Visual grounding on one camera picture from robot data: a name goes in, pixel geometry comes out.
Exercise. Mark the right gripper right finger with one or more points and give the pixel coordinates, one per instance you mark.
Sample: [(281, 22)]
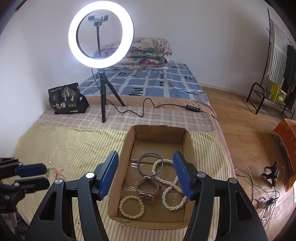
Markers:
[(186, 173)]

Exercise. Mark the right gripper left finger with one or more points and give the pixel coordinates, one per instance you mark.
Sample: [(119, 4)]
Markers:
[(104, 175)]

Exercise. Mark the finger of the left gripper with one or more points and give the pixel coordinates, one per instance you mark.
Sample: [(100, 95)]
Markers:
[(33, 184), (31, 170)]

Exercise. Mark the green jade red-cord pendant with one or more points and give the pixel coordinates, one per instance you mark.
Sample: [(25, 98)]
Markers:
[(57, 174)]

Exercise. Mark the brown leather strap watch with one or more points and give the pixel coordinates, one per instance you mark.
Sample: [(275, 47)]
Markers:
[(147, 187)]

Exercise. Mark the yellow striped bed cloth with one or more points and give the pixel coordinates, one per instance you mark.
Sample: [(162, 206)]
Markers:
[(79, 151)]

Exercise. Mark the dark thin bangle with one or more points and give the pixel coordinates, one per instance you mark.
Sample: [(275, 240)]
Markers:
[(145, 164)]

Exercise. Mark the open cardboard box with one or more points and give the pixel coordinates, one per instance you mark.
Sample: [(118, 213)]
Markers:
[(170, 209)]

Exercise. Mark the white power strip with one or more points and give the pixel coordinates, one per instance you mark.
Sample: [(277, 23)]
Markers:
[(263, 202)]

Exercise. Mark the black snack bag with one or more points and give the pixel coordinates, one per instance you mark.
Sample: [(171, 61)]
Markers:
[(67, 99)]

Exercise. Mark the black device on floor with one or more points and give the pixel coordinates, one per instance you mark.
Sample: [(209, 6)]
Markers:
[(273, 174)]

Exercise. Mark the blue patterned bed sheet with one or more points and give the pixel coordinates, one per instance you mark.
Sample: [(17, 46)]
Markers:
[(174, 81)]

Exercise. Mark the black clothes rack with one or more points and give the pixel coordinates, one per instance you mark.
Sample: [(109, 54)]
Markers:
[(259, 94)]

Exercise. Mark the orange gift box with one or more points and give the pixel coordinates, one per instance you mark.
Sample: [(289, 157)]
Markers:
[(285, 130)]

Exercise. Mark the yellow box on rack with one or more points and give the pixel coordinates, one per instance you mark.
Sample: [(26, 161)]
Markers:
[(277, 95)]

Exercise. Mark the folded floral quilt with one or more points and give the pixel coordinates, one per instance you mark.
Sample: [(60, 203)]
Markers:
[(148, 52)]

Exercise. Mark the white ring light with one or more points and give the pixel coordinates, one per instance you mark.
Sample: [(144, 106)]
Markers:
[(87, 12)]

